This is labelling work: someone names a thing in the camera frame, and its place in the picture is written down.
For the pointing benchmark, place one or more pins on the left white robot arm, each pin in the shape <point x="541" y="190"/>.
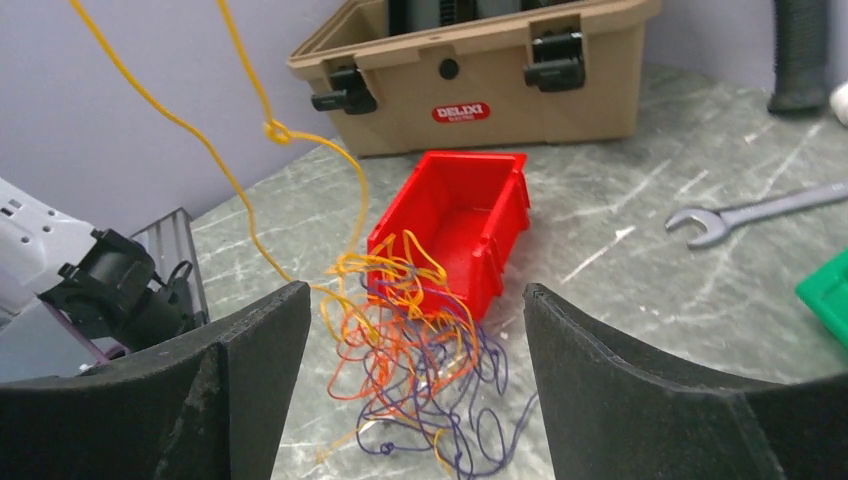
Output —
<point x="36" y="240"/>

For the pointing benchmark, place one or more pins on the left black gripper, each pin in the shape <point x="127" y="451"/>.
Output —
<point x="115" y="290"/>

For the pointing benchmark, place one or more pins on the aluminium extrusion frame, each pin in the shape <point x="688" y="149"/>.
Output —
<point x="170" y="243"/>

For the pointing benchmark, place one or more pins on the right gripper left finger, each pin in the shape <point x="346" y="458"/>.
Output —
<point x="209" y="404"/>

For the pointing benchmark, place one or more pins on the tan plastic toolbox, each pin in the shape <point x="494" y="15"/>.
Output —
<point x="561" y="74"/>

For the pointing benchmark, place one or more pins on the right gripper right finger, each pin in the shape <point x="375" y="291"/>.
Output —
<point x="615" y="407"/>

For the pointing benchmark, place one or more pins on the white pipe fitting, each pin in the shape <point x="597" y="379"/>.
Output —
<point x="838" y="102"/>

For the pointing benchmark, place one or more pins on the green plastic bin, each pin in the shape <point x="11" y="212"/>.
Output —
<point x="824" y="292"/>

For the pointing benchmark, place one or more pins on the silver open-end wrench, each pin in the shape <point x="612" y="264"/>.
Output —
<point x="716" y="224"/>

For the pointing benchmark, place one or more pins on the red plastic bin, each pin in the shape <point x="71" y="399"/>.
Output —
<point x="466" y="209"/>

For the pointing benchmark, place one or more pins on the black toolbox tray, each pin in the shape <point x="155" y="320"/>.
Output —
<point x="408" y="16"/>

